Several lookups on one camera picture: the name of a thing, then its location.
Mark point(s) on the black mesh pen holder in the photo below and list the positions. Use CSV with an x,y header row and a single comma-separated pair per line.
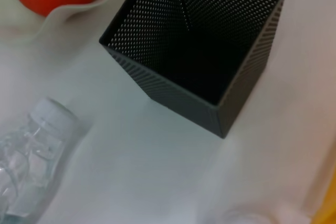
x,y
199,51

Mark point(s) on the clear green-label water bottle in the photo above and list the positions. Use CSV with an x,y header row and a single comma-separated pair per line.
x,y
34,150

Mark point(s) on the yellow plastic bin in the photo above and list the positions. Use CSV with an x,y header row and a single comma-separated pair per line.
x,y
326,208

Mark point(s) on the green glass fruit plate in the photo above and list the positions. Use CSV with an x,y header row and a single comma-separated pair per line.
x,y
65,11

